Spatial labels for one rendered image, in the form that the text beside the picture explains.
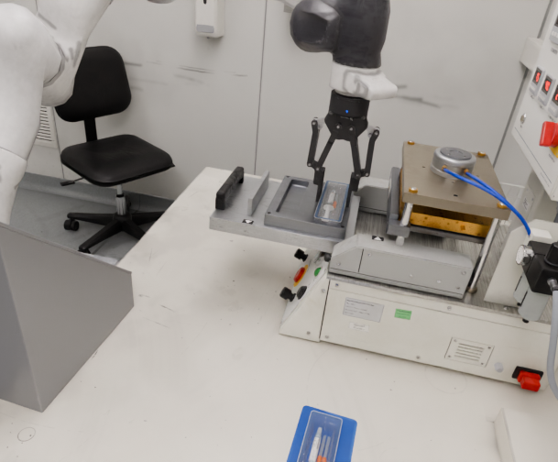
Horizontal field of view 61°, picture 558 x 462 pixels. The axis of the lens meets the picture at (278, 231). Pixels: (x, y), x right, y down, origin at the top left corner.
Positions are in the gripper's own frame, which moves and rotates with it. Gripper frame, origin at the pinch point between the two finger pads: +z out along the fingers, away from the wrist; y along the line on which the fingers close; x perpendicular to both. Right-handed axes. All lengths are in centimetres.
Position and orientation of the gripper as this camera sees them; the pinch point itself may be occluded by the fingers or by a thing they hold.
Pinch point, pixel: (334, 189)
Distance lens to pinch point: 101.4
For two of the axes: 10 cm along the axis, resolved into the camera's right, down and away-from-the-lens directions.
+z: -0.9, 8.5, 5.2
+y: -9.7, -1.9, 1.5
